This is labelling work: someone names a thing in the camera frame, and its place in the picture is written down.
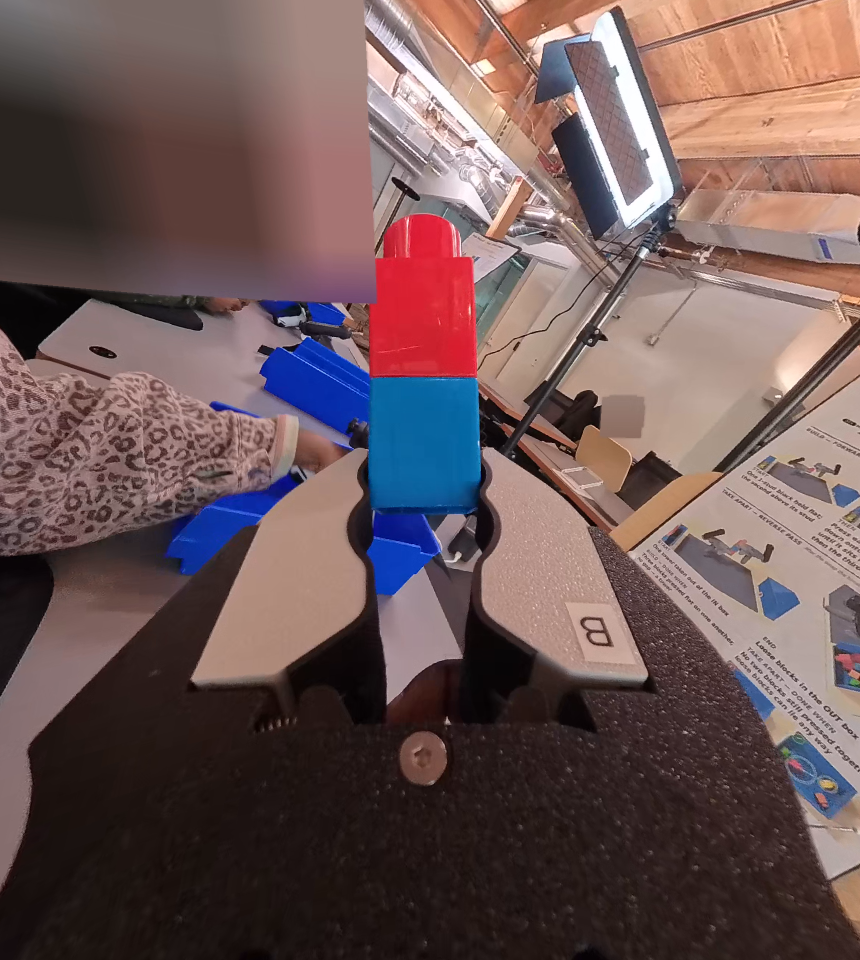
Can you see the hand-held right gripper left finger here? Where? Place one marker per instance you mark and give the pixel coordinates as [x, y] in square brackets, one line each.
[287, 592]

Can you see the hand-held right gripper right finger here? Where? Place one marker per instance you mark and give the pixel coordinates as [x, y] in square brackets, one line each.
[550, 570]

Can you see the blue plastic bin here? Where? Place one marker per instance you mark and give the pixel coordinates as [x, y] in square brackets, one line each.
[325, 309]
[205, 532]

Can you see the blue mega block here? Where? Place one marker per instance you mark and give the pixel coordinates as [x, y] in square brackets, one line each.
[422, 442]

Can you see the red mega block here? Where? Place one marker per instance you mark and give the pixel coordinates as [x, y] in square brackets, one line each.
[422, 315]

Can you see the person's left forearm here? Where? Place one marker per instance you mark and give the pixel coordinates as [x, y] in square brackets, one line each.
[100, 450]

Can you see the person's left hand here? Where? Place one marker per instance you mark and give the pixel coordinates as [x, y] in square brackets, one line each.
[317, 450]

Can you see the black power adapter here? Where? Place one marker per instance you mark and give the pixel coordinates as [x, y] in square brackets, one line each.
[464, 538]

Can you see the clear acrylic holder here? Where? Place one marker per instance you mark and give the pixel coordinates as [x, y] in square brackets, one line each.
[581, 477]

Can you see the wooden top office desk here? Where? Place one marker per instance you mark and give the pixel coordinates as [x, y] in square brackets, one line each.
[542, 450]

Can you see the black office chair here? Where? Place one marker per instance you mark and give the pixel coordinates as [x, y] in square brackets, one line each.
[576, 412]
[647, 480]

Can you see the black light stand pole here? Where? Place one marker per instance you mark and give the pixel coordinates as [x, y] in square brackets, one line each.
[595, 330]

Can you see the printed instruction sheet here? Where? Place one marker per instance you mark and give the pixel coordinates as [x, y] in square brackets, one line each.
[812, 600]

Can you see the grey sheet document stand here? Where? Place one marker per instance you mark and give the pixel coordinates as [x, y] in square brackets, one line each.
[494, 255]

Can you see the black boom stand pole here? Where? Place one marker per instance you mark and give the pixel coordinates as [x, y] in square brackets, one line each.
[812, 375]

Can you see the studio light panel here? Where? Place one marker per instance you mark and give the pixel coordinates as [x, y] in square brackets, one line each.
[617, 120]

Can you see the rectangular metal duct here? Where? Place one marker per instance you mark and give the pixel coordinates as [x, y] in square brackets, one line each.
[775, 225]

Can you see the silver air duct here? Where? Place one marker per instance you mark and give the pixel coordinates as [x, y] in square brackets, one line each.
[467, 165]

